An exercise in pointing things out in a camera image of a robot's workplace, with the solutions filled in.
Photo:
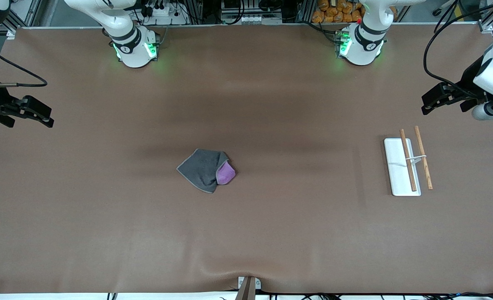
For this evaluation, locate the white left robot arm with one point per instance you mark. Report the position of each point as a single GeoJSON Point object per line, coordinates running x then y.
{"type": "Point", "coordinates": [361, 46]}

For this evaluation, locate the brown table cover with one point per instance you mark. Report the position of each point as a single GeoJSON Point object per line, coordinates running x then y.
{"type": "Point", "coordinates": [246, 229]}

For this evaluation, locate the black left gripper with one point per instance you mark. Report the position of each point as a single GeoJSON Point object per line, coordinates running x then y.
{"type": "Point", "coordinates": [468, 84]}

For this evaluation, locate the white terminal block row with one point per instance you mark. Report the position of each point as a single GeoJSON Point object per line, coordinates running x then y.
{"type": "Point", "coordinates": [250, 19]}

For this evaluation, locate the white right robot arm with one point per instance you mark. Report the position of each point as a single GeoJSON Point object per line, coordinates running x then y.
{"type": "Point", "coordinates": [133, 46]}

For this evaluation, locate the camera mount post bracket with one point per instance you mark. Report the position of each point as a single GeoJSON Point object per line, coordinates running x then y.
{"type": "Point", "coordinates": [248, 289]}

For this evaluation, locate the pile of orange packets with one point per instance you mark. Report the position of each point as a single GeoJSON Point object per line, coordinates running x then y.
{"type": "Point", "coordinates": [334, 14]}

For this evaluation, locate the white rack base plate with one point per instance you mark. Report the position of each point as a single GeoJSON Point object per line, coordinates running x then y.
{"type": "Point", "coordinates": [396, 175]}

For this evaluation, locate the white power strip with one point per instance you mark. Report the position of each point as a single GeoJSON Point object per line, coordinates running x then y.
{"type": "Point", "coordinates": [163, 12]}

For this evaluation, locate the grey and purple towel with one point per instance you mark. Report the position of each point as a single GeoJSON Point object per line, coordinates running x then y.
{"type": "Point", "coordinates": [202, 171]}

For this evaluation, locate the metal table corner bracket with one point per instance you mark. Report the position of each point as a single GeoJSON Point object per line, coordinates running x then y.
{"type": "Point", "coordinates": [11, 33]}
{"type": "Point", "coordinates": [487, 27]}

